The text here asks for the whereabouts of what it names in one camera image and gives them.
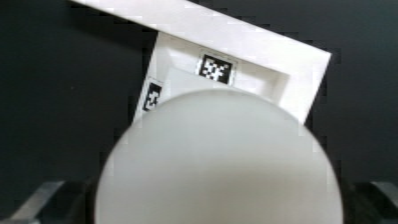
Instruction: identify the white lamp base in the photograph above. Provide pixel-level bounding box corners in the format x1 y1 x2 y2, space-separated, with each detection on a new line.
133 33 288 124

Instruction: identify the white table fence frame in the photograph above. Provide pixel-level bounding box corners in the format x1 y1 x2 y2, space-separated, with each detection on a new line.
71 0 331 120

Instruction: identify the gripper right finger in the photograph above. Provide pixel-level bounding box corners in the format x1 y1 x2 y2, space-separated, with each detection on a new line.
341 181 398 224

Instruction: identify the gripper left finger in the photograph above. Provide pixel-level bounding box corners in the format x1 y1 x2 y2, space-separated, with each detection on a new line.
6 180 96 224

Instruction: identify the white lamp bulb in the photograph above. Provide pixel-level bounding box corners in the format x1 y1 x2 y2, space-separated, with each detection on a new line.
96 90 343 224

